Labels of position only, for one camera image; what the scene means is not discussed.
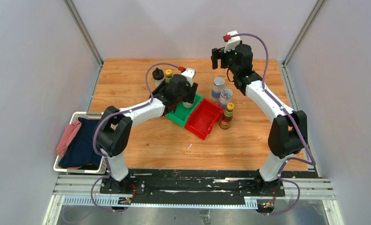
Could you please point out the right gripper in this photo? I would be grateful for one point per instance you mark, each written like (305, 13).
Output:
(221, 55)

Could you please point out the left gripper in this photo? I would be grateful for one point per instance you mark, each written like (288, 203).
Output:
(191, 92)

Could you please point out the squeeze bottle black cap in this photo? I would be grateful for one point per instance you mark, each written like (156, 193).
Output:
(158, 76)
(188, 105)

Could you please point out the green label sauce bottle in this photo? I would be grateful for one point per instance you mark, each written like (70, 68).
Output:
(168, 76)

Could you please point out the red label sauce bottle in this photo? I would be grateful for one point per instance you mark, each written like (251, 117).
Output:
(227, 116)

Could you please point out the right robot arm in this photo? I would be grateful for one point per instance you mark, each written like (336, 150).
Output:
(288, 133)

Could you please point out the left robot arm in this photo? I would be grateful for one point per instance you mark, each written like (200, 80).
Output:
(112, 133)

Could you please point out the black storage bin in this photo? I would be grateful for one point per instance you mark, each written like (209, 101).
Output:
(161, 93)

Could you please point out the blue spice jar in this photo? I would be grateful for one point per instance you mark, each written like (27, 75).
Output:
(217, 87)

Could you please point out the green storage bin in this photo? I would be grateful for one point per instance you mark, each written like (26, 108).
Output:
(181, 114)

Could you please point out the red storage bin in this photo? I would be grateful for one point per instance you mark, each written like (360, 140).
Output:
(202, 119)

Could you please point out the white spice jar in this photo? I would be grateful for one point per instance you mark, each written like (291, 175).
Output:
(225, 97)

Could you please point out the pink cloth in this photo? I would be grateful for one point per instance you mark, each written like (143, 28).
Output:
(69, 134)

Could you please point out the navy cloth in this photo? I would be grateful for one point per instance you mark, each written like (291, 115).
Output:
(80, 152)

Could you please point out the white laundry basket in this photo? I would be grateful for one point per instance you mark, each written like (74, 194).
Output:
(88, 169)

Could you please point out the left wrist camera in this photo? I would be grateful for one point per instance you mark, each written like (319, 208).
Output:
(190, 74)

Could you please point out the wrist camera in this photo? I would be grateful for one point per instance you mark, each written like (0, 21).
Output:
(231, 42)
(190, 74)

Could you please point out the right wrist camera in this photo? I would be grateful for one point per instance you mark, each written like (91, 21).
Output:
(231, 42)

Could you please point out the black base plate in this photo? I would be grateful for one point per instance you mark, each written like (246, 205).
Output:
(193, 187)

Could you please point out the right corner aluminium post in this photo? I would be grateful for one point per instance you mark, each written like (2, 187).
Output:
(303, 31)

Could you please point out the corner aluminium post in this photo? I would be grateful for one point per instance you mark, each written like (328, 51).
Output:
(83, 30)
(303, 31)

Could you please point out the left corner aluminium post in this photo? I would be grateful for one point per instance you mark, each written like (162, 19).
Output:
(83, 30)

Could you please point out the aluminium frame rail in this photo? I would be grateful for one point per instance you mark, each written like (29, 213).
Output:
(85, 190)

